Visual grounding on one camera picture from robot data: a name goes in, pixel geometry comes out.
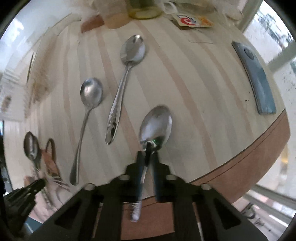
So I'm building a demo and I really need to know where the round bowl steel spoon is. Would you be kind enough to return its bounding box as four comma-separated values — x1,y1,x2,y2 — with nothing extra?
69,77,104,186

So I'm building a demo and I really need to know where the oval bowl steel spoon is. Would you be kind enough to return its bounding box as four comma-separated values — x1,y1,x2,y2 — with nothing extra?
129,105,173,223

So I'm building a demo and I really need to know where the plain steel spoon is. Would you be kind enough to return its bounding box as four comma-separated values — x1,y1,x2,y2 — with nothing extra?
23,132,50,204

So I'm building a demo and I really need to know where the brown lid jar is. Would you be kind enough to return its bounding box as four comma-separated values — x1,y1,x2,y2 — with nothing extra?
102,0,130,29

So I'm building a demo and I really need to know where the small red swirl packet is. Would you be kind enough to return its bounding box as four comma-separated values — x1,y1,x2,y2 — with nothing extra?
172,13,213,30

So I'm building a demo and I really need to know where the patterned handle steel spoon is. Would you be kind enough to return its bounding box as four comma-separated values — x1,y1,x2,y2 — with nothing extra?
105,34,147,146

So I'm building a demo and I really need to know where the striped cat print tablecloth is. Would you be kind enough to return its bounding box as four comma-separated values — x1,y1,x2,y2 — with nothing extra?
0,9,291,241

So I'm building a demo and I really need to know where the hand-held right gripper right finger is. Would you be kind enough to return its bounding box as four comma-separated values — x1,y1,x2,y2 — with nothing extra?
151,151,269,241

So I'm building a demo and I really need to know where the window with metal frame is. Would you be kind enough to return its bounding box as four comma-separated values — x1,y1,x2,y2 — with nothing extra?
240,0,296,220

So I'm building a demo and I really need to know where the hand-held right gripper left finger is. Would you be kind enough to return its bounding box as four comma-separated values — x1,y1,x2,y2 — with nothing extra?
30,151,148,241

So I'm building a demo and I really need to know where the crumpled clear plastic bag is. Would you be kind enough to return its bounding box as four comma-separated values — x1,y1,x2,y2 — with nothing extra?
162,0,243,21

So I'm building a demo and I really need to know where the glass bottle with white lid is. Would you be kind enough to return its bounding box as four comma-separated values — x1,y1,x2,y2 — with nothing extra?
128,0,162,19

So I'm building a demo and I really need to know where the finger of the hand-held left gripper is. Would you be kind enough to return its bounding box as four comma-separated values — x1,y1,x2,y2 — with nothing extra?
4,178,46,198
6,195,37,224

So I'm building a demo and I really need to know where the blue smartphone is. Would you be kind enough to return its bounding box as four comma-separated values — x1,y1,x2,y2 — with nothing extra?
232,41,277,115

